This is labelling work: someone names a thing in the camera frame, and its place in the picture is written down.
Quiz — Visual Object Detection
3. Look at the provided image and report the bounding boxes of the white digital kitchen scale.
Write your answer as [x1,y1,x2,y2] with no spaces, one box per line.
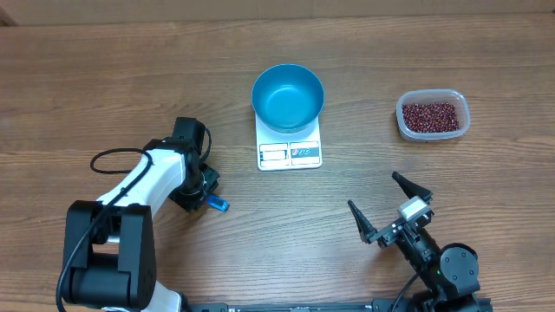
[256,116,323,172]

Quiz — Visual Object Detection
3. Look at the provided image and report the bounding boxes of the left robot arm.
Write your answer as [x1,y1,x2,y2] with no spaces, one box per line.
[55,117,229,311]

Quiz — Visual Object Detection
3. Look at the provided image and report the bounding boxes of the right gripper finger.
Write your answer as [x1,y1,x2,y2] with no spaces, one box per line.
[392,172,433,203]
[348,200,376,244]

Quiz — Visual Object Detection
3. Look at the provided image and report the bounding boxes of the red azuki beans in container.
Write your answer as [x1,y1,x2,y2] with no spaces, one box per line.
[402,102,460,133]

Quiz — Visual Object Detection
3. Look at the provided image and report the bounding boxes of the red measuring scoop blue handle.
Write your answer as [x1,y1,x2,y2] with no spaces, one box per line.
[206,194,229,211]

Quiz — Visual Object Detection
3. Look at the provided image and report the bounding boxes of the blue metal bowl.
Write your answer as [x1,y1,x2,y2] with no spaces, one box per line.
[251,63,325,133]

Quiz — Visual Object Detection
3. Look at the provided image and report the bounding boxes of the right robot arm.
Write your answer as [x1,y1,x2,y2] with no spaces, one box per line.
[348,172,491,311]

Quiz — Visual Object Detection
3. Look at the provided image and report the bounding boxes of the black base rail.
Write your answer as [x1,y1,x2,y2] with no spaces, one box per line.
[186,298,493,312]

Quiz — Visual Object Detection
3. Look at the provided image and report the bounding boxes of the clear plastic container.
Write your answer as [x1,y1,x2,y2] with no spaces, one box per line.
[395,88,471,142]

